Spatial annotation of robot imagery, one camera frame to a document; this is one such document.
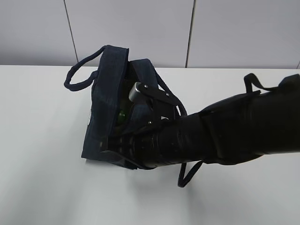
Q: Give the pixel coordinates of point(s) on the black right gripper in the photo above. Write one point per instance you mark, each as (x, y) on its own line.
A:
(146, 148)

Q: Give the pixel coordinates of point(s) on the green cucumber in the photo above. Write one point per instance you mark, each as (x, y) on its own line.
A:
(125, 104)

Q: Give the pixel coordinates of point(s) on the dark blue lunch bag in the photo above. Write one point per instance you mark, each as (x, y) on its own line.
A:
(105, 85)

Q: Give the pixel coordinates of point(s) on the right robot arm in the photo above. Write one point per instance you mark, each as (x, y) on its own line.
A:
(232, 131)

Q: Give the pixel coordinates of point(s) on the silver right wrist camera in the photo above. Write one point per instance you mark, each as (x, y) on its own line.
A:
(136, 94)

